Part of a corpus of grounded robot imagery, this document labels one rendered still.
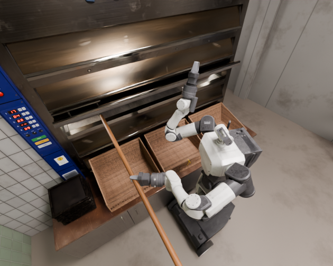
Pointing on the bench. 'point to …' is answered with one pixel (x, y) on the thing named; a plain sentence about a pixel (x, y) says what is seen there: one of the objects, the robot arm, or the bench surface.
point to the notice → (61, 160)
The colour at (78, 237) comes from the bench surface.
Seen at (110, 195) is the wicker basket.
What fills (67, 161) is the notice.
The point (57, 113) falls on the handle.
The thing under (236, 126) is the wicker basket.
